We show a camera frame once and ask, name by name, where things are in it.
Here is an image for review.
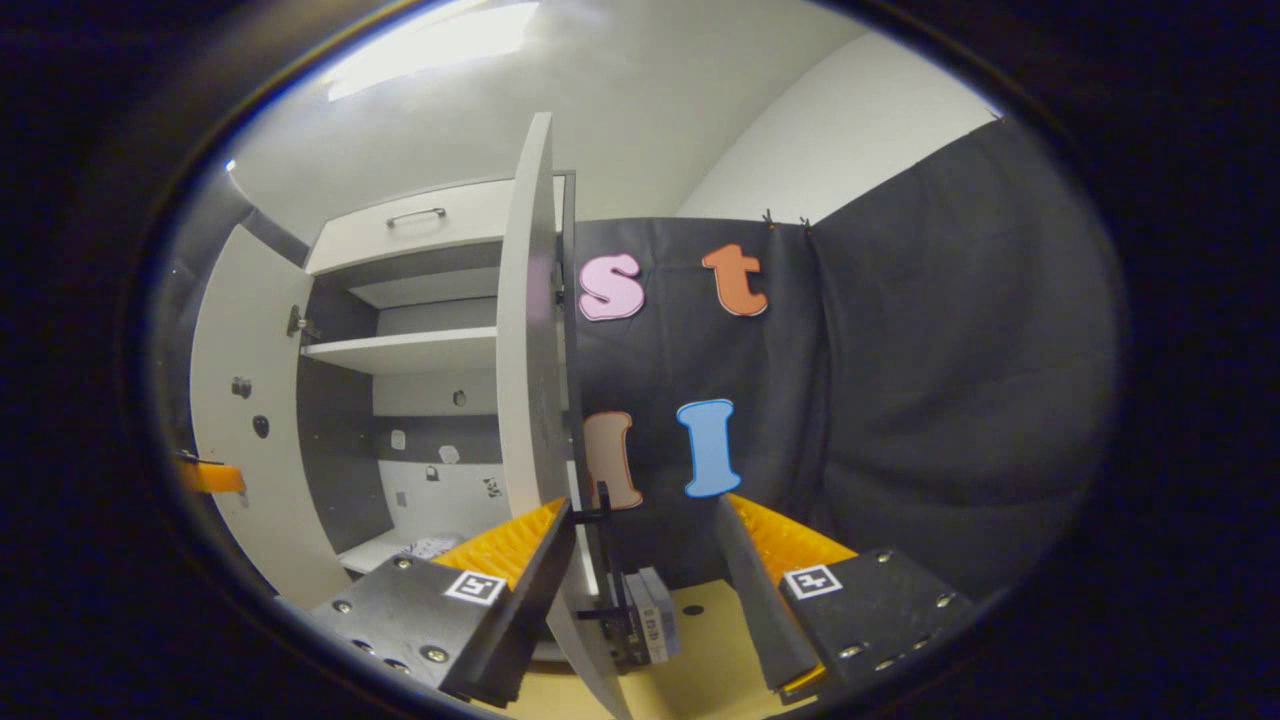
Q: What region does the black door handle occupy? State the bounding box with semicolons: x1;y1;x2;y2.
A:
570;480;626;626

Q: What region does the white cabinet drawer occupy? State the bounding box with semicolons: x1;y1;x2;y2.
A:
305;178;516;276

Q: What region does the grey flat box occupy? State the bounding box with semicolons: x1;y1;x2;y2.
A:
640;567;683;661

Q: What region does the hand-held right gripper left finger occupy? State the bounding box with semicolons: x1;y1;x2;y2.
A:
305;497;578;706

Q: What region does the white cabinet door calendar sticker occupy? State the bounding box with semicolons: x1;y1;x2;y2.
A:
497;112;636;720

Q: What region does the wide white cabinet shelf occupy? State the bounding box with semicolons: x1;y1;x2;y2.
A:
300;327;501;376

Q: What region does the dark flat box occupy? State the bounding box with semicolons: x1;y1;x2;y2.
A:
612;572;651;669

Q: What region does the white cabinet door camera sticker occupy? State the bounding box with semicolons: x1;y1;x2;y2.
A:
190;225;351;611

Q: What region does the white shoe cabinet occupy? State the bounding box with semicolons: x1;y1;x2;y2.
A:
297;170;581;661

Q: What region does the black backdrop cloth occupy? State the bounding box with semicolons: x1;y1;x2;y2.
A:
150;118;1126;601

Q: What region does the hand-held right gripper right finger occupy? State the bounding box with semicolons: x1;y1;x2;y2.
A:
712;492;976;701

